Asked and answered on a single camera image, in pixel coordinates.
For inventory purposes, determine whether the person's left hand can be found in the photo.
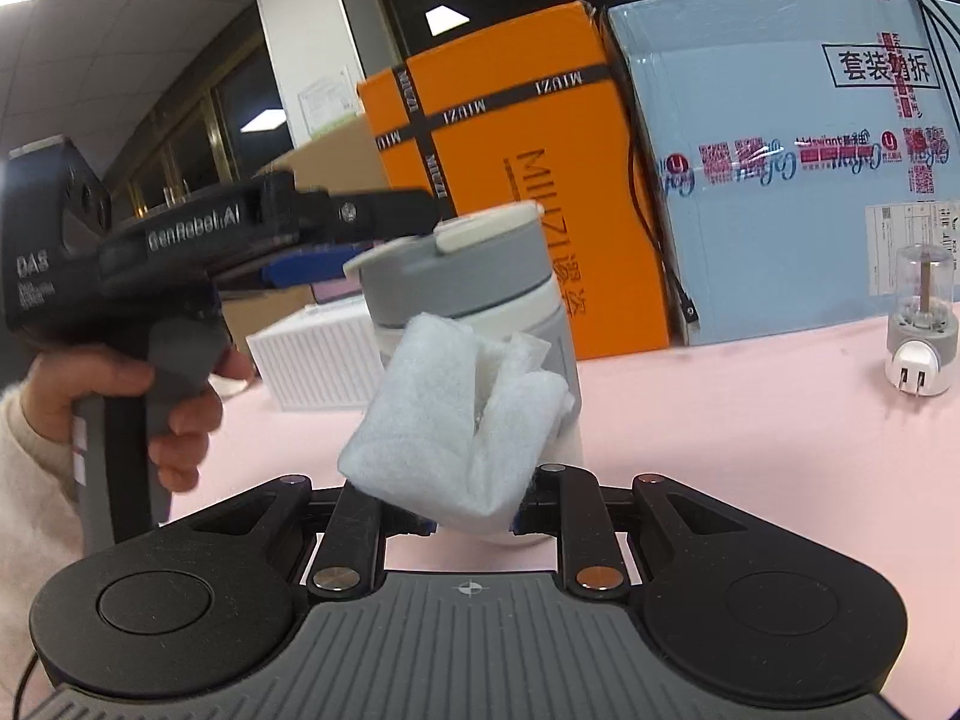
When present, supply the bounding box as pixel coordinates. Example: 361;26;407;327
27;349;257;494

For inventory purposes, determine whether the white paper wall notice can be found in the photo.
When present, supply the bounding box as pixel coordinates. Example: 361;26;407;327
297;73;355;145

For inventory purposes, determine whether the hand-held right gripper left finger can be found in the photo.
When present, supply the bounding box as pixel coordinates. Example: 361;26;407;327
171;474;437;601

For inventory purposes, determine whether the person's left forearm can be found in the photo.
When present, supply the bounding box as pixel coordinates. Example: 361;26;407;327
0;388;85;620

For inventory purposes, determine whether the wooden-framed window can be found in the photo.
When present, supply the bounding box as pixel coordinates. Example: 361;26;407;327
103;36;295;223

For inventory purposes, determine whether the brown cardboard box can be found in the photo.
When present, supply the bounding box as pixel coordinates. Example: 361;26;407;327
216;115;392;362

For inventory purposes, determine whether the white and grey lidded cup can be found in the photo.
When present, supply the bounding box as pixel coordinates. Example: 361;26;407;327
343;202;587;542

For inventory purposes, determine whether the black cable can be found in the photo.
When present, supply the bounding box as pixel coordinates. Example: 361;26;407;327
592;4;698;326

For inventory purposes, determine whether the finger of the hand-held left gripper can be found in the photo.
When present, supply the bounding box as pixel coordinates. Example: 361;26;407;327
216;243;370;296
294;184;455;244

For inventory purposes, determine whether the white cleaning cloth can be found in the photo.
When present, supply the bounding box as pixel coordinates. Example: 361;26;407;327
336;310;580;539

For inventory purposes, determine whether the light blue cardboard box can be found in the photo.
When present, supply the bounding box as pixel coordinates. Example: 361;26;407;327
603;0;960;347

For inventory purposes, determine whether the orange cardboard box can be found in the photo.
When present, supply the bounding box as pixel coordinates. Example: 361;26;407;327
355;1;673;362

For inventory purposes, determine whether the glass plug-in night light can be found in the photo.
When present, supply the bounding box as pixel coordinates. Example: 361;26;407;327
883;243;960;400

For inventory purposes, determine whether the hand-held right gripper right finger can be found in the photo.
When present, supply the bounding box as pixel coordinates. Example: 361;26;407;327
513;463;760;602

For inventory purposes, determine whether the white ribbed box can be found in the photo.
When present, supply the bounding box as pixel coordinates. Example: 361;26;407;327
244;304;392;413

